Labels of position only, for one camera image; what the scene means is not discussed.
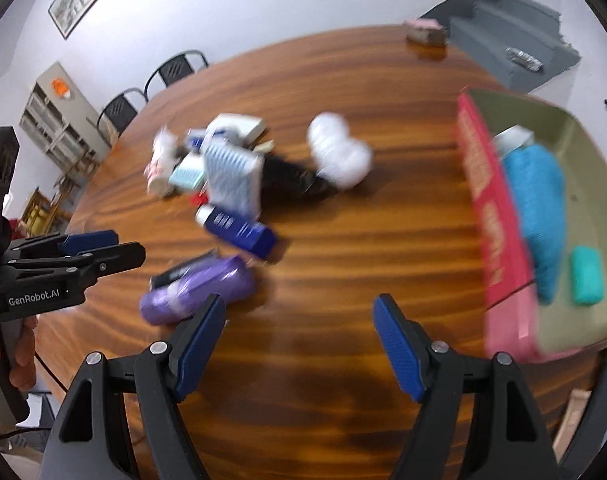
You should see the pink tin storage box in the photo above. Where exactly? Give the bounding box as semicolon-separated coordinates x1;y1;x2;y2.
455;88;607;363

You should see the grey staircase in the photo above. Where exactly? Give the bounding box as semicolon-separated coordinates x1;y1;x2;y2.
423;0;581;93

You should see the black metal chair near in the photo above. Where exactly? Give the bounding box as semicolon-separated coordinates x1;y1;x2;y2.
95;88;148;145

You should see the dark blue bottle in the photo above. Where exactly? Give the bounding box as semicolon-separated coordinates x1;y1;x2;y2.
195;204;278;260

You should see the black metal chair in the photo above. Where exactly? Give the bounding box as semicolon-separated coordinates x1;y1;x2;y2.
143;49;210;100
95;88;148;145

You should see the black metal chair far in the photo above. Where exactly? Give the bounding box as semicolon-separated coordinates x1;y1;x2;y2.
143;49;210;100

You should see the white flat box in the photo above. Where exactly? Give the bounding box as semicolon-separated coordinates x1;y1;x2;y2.
206;113;266;146

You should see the person's left hand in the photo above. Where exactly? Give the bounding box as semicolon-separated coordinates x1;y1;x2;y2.
0;315;38;391

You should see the white plastic bag bundle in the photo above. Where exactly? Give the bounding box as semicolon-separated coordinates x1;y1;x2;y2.
307;112;373;191

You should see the blue patterned tissue pack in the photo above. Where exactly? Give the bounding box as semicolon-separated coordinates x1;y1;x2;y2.
204;141;264;220

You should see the teal small pouch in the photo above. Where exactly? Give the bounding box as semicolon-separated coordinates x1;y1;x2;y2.
570;246;605;306

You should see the grey shelf cabinet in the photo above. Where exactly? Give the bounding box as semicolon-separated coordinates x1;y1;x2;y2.
19;62;112;179

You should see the purple trash bag roll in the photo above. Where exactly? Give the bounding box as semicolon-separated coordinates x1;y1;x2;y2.
139;255;256;325

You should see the blue towel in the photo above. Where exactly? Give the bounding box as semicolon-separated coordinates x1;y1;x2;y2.
503;144;567;304

